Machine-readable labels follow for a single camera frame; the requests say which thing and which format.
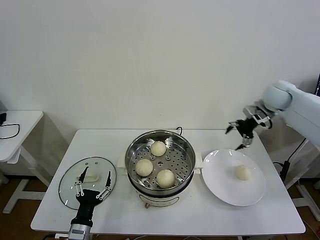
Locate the white round plate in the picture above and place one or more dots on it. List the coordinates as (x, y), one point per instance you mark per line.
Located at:
(225, 185)

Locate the black power adapter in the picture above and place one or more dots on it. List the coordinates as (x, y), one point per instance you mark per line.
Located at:
(2, 118)

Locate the white side table with laptop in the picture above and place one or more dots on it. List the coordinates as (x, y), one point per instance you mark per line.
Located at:
(308, 200)

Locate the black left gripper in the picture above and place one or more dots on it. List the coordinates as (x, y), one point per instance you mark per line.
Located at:
(87, 197)

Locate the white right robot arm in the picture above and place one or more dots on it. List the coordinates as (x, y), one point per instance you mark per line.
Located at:
(300, 105)

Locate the white side table with adapter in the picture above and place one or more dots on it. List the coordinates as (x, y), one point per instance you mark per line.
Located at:
(22, 125)

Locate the dark laptop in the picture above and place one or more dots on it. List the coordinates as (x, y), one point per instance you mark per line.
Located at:
(318, 85)

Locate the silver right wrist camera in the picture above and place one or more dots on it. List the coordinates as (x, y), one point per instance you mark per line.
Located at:
(257, 116)

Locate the white steamed baozi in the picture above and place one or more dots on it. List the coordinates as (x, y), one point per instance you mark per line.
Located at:
(243, 173)
(144, 167)
(165, 178)
(158, 148)

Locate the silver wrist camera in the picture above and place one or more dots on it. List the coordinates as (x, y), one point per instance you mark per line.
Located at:
(80, 232)
(257, 116)

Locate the white furniture foot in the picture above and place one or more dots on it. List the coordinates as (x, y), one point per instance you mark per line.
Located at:
(3, 178)

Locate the white electric cooker pot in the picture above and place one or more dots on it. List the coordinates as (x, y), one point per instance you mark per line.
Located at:
(160, 200)

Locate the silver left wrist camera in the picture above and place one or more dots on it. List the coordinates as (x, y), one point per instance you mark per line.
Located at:
(80, 232)

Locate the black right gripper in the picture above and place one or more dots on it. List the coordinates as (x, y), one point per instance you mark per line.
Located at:
(246, 127)

